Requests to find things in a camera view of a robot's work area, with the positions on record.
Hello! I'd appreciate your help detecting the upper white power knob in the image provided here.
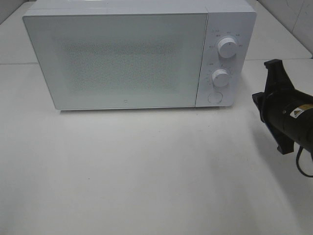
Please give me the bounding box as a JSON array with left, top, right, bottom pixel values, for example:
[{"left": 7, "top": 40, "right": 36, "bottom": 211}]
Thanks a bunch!
[{"left": 217, "top": 35, "right": 238, "bottom": 59}]

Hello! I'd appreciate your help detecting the white door release button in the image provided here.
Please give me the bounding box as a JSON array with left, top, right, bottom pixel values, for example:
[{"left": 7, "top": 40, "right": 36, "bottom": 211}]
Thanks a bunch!
[{"left": 208, "top": 92, "right": 223, "bottom": 104}]

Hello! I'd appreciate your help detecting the white microwave oven body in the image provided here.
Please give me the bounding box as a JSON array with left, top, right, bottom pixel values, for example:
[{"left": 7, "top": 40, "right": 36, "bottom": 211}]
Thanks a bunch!
[{"left": 23, "top": 0, "right": 257, "bottom": 108}]

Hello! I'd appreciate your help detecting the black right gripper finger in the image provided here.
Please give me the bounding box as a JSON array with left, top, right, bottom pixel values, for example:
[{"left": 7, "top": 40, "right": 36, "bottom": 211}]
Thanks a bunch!
[
  {"left": 264, "top": 59, "right": 295, "bottom": 94},
  {"left": 252, "top": 92, "right": 294, "bottom": 154}
]

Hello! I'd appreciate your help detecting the white timer knob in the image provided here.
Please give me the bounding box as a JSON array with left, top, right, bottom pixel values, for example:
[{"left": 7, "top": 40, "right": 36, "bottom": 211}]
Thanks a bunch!
[{"left": 212, "top": 69, "right": 230, "bottom": 87}]

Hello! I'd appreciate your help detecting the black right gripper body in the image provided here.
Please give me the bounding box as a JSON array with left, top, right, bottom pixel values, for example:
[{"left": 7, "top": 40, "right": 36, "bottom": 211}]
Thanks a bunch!
[{"left": 265, "top": 90, "right": 306, "bottom": 132}]

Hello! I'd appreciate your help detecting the white microwave door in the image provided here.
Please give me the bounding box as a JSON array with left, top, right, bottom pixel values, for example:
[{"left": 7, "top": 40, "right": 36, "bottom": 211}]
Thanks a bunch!
[{"left": 23, "top": 14, "right": 207, "bottom": 110}]

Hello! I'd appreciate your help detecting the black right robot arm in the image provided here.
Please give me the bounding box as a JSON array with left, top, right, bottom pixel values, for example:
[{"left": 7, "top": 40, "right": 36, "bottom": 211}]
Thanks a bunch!
[{"left": 252, "top": 59, "right": 313, "bottom": 154}]

